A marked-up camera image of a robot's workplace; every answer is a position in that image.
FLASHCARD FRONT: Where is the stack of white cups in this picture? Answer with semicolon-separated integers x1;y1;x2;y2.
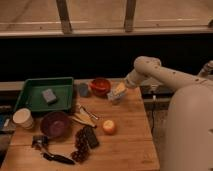
13;108;34;129

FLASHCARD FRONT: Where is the blue sponge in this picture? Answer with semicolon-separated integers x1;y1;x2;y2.
42;89;58;104

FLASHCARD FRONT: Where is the blue cup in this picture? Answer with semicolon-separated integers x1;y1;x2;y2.
77;83;89;97

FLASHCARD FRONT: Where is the dark chocolate bar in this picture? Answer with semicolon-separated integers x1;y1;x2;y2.
83;126;99;149

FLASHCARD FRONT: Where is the black handled peeler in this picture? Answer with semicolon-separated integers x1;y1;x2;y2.
31;134;76;166

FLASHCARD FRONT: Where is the orange apple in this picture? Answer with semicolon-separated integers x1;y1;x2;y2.
102;120;116;135

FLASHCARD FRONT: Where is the banana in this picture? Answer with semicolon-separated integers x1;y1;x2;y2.
71;113;96;128

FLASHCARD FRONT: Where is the red bowl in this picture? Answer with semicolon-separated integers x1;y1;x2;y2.
89;78;111;97

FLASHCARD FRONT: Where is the green plastic tray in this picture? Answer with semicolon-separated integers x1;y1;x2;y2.
14;77;74;113

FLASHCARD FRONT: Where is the purple bowl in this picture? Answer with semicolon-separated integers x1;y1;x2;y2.
40;111;71;139

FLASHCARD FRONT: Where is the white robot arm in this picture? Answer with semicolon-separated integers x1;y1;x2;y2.
124;56;213;171

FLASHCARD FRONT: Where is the blue object at left edge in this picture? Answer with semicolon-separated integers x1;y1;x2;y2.
0;115;10;129

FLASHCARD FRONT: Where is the bunch of dark grapes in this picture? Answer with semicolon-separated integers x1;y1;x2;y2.
71;129;89;163

